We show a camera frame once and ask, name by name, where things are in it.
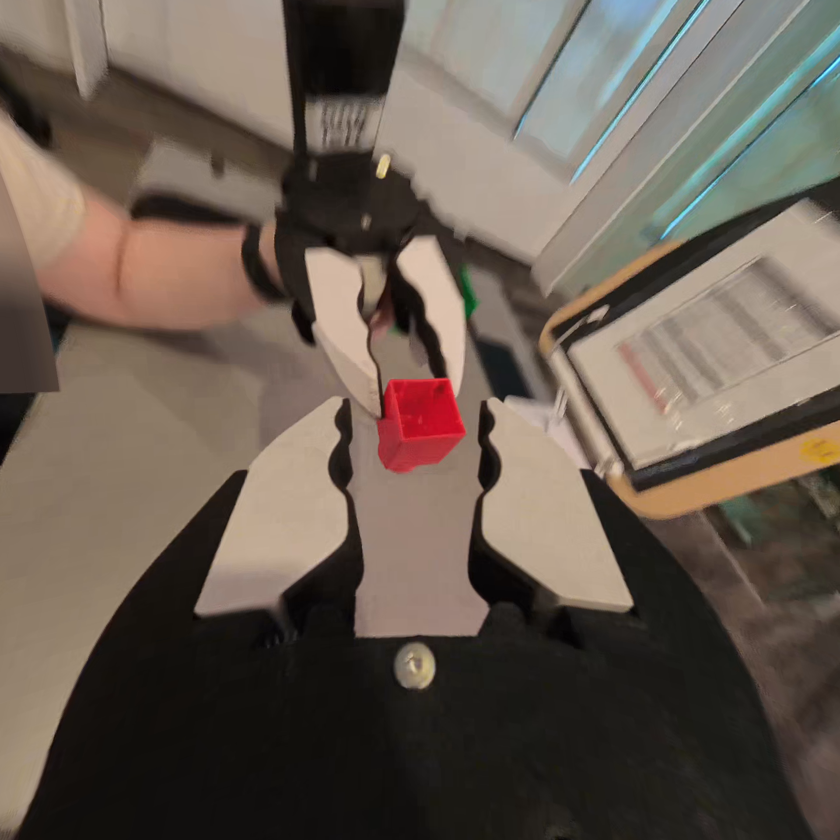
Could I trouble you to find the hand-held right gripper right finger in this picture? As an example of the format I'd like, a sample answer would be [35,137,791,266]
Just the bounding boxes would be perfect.
[469,398,634,614]

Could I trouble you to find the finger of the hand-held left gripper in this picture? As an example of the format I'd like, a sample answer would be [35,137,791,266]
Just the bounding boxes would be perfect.
[305,248,385,419]
[392,236,468,398]

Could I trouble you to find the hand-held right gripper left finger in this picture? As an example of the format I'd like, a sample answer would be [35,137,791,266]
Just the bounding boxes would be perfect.
[193,397,364,621]

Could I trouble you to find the red square plastic cup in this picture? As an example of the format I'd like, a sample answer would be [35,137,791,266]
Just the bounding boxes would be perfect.
[377,377,467,473]

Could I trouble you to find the person's left forearm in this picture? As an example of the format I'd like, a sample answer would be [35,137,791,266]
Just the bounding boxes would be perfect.
[39,197,284,330]

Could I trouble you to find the grey desk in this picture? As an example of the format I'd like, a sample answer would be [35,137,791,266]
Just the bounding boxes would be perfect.
[0,249,592,834]

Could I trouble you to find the glass window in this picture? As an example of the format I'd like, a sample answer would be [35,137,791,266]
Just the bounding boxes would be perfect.
[512,0,840,244]

